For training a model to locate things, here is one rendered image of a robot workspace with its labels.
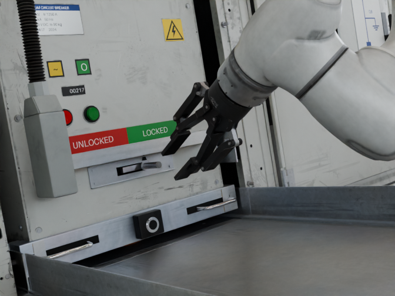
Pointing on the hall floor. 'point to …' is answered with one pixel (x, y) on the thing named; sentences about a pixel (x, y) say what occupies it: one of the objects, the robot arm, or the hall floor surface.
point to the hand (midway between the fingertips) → (181, 156)
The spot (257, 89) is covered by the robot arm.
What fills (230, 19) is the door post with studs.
